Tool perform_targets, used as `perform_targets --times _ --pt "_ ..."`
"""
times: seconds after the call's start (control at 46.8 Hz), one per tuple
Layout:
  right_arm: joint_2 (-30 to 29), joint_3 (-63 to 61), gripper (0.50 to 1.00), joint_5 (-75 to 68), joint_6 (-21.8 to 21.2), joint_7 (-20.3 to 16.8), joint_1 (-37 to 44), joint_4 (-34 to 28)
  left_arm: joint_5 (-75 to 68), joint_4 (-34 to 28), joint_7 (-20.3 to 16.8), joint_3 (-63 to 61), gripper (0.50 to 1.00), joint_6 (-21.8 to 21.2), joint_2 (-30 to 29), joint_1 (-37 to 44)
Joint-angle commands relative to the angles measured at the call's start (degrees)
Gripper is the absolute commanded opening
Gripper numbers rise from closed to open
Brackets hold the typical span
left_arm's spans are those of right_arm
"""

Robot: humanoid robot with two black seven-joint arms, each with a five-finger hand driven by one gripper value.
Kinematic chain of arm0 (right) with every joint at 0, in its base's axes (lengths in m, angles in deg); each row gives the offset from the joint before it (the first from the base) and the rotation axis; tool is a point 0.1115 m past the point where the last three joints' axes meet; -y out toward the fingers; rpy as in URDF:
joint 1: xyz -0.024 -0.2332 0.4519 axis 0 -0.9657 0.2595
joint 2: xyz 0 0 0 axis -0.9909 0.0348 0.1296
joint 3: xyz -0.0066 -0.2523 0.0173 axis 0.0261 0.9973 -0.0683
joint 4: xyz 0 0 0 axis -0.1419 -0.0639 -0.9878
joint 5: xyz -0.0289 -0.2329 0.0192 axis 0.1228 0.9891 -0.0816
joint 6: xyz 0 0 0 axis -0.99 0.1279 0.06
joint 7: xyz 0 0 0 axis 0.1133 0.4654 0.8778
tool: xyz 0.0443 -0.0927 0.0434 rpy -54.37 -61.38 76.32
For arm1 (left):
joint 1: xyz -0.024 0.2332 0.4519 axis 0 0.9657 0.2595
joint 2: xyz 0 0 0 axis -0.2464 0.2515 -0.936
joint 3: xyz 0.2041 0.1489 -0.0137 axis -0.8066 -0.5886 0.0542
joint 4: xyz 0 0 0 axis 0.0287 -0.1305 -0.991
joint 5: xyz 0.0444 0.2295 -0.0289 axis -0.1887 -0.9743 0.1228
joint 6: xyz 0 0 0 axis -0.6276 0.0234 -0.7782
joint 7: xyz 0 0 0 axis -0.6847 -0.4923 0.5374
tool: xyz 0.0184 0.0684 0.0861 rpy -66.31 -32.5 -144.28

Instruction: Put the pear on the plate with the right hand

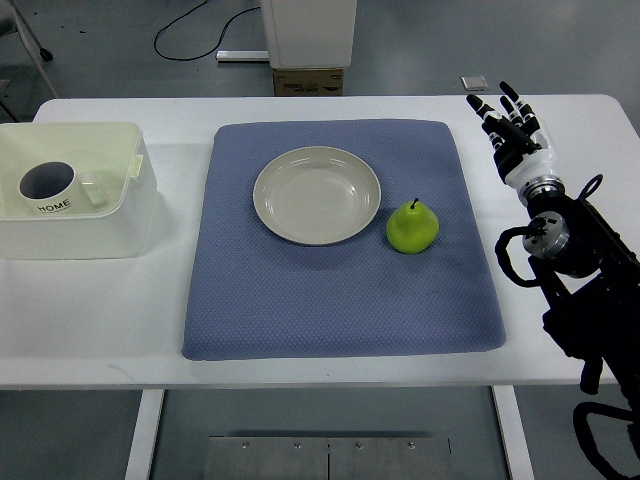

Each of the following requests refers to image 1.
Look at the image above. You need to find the blue textured mat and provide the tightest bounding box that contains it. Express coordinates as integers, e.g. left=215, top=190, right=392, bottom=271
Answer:
left=180, top=118, right=507, bottom=361

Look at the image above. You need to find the white machine column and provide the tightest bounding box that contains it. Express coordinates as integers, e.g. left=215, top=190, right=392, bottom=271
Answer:
left=260, top=0, right=357, bottom=69

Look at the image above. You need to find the beige round plate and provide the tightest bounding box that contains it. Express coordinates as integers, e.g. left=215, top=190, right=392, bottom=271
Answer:
left=253, top=146, right=381, bottom=246

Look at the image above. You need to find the metal base plate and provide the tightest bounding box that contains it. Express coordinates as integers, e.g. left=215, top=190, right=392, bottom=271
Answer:
left=204, top=437, right=454, bottom=479

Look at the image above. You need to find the green pear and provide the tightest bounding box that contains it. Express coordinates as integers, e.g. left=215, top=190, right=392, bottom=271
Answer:
left=386, top=198, right=440, bottom=254

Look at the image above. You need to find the white table frame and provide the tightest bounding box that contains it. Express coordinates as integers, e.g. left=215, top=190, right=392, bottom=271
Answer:
left=124, top=385, right=535, bottom=479

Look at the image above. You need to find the translucent white plastic bin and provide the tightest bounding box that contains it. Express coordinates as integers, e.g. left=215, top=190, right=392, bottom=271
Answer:
left=1, top=122, right=157, bottom=260

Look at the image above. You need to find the white HOME mug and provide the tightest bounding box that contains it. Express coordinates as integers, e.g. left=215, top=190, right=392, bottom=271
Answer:
left=18, top=161, right=109, bottom=216

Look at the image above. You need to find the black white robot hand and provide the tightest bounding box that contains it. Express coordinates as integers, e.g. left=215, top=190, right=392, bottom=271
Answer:
left=466, top=81, right=556, bottom=190

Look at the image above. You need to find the small grey floor plate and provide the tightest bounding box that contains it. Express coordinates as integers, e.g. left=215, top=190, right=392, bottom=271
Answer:
left=460, top=75, right=489, bottom=92

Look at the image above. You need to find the brown cardboard box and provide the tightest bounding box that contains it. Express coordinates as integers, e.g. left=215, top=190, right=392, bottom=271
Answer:
left=272, top=68, right=344, bottom=97

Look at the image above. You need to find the grey chair leg with caster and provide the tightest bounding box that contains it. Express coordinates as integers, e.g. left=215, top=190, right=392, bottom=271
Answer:
left=0, top=0, right=60, bottom=124

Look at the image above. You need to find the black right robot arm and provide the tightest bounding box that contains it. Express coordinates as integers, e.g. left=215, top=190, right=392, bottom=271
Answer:
left=495, top=175, right=639, bottom=479

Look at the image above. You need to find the black floor cable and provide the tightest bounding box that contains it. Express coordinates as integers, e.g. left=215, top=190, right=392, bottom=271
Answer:
left=153, top=0, right=264, bottom=62

